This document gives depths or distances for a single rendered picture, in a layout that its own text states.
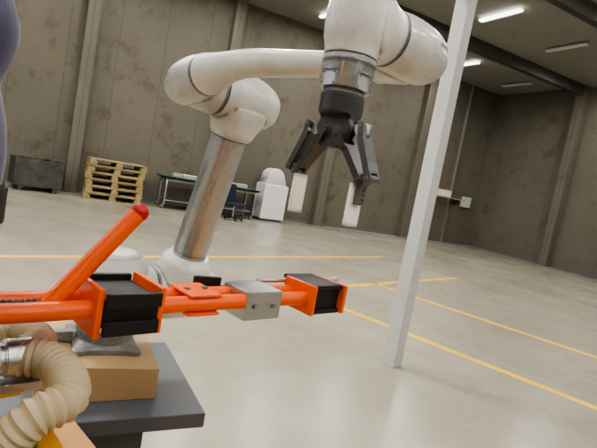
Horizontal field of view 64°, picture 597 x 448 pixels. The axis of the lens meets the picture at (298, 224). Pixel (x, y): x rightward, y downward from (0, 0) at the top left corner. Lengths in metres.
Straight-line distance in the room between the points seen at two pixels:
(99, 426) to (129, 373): 0.15
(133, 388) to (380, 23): 1.08
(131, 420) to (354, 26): 1.04
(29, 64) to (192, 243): 13.00
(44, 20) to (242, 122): 13.24
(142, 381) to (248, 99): 0.80
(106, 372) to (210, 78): 0.79
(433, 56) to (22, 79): 13.58
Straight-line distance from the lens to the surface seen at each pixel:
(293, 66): 1.05
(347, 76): 0.80
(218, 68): 1.12
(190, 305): 0.66
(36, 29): 14.39
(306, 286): 0.80
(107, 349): 1.44
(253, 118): 1.32
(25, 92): 14.21
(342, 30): 0.81
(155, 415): 1.37
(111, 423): 1.34
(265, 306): 0.74
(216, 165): 1.35
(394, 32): 0.85
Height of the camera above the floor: 1.41
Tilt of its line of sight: 5 degrees down
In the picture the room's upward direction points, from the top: 10 degrees clockwise
